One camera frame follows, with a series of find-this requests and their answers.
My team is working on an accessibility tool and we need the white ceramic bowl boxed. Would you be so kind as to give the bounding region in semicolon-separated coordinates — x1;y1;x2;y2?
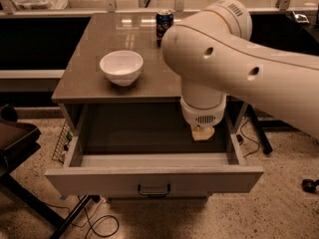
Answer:
99;50;144;87

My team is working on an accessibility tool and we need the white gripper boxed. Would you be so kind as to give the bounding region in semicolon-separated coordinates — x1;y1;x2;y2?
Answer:
180;94;226;141

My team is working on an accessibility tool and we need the dark chair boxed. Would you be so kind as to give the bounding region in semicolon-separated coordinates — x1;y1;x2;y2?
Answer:
0;105;99;239

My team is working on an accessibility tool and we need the black caster wheel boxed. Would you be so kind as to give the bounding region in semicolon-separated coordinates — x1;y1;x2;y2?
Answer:
301;179;319;193

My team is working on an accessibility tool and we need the grey drawer cabinet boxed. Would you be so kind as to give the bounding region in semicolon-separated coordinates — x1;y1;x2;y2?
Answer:
51;11;258;203

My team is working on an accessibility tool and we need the black cable right floor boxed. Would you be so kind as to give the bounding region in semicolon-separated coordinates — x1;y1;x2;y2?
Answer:
236;118;261;159

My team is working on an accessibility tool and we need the black table leg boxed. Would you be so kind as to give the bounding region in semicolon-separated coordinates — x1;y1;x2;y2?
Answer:
246;106;273;155

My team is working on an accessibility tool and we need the wire basket with items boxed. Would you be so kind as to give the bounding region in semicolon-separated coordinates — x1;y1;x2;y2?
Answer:
52;122;74;163

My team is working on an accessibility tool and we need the blue soda can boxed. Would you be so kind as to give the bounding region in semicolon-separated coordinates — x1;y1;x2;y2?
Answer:
156;10;173;46

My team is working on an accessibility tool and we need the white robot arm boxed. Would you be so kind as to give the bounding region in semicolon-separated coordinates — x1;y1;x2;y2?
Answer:
160;0;319;139

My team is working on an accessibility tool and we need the black floor cable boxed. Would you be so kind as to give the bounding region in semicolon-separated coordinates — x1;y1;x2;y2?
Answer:
44;194;121;239

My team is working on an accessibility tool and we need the grey drawer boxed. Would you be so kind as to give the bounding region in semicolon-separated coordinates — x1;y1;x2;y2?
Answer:
46;103;263;199

